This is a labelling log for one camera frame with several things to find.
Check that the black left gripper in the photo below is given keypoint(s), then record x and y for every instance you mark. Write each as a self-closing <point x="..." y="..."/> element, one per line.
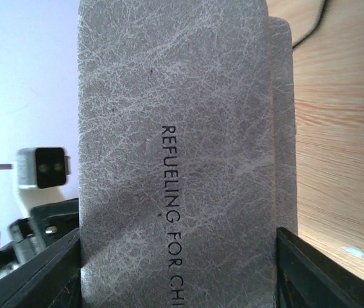
<point x="45" y="225"/>

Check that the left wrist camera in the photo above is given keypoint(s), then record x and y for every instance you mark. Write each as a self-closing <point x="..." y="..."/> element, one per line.
<point x="37" y="175"/>

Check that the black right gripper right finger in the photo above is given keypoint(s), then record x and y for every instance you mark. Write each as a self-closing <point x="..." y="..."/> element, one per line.
<point x="308" y="278"/>

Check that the grey sunglasses case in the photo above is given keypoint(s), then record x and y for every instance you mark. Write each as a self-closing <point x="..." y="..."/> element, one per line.
<point x="177" y="186"/>

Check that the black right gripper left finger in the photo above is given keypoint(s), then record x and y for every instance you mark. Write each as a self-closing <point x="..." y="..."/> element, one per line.
<point x="50" y="279"/>

